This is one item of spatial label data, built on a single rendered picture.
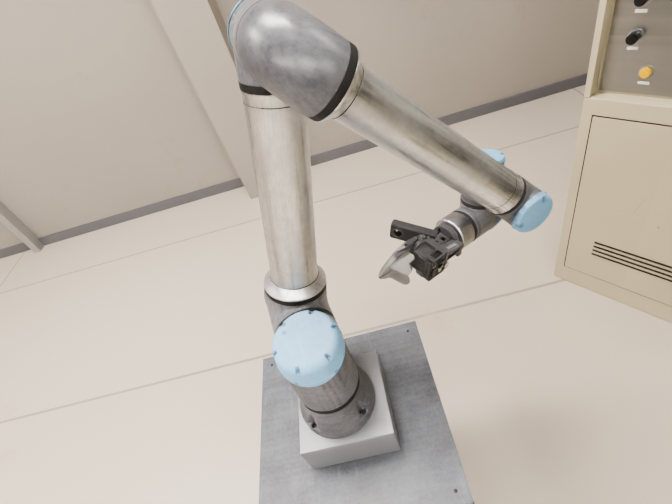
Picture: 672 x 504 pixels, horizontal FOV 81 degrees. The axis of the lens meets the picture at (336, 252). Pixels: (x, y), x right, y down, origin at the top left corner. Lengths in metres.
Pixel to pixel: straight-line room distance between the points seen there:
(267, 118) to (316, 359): 0.46
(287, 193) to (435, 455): 0.71
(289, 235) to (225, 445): 1.34
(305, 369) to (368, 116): 0.48
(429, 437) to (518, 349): 0.91
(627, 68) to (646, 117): 0.16
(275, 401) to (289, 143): 0.78
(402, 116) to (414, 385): 0.75
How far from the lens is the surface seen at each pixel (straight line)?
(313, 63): 0.55
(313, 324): 0.85
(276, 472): 1.16
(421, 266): 0.94
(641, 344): 2.03
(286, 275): 0.88
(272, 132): 0.71
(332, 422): 0.97
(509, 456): 1.72
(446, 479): 1.07
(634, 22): 1.56
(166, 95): 3.22
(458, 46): 3.25
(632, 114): 1.61
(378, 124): 0.61
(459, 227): 0.98
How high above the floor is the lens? 1.62
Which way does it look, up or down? 42 degrees down
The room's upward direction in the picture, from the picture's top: 20 degrees counter-clockwise
